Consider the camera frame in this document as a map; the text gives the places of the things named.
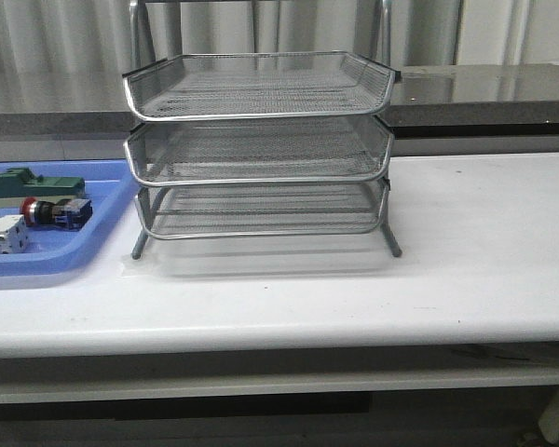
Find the silver mesh tray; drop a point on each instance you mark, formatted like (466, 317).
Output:
(258, 85)
(276, 150)
(267, 210)

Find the red emergency stop button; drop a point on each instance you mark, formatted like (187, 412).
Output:
(68, 214)

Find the blue plastic tray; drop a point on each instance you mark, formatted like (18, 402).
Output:
(110, 187)

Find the white circuit breaker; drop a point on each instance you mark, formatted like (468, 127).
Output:
(14, 236)

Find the grey stone counter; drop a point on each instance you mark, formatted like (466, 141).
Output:
(430, 101)

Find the silver metal rack frame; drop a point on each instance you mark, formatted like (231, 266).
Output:
(380, 37)

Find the green electrical switch module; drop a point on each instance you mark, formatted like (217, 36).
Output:
(17, 184)

